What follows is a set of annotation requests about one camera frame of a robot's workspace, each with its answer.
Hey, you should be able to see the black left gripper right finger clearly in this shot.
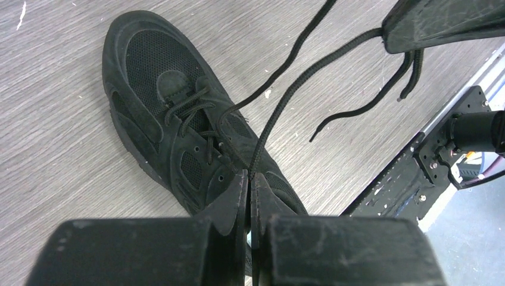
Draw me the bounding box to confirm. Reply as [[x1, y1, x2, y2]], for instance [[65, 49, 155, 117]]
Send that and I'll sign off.
[[251, 173, 446, 285]]

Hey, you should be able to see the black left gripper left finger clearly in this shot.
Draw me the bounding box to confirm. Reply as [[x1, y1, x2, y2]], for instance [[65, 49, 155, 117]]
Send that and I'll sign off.
[[26, 170, 248, 285]]

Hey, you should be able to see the black suede sneaker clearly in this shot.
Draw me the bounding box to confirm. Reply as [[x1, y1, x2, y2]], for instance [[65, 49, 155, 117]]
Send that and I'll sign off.
[[101, 0, 425, 217]]

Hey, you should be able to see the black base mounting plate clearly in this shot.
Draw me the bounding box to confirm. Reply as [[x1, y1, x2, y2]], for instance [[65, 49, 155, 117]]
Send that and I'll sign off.
[[342, 86, 490, 222]]

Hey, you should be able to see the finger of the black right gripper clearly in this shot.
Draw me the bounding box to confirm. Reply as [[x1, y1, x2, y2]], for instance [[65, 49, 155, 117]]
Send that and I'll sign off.
[[382, 0, 504, 54]]

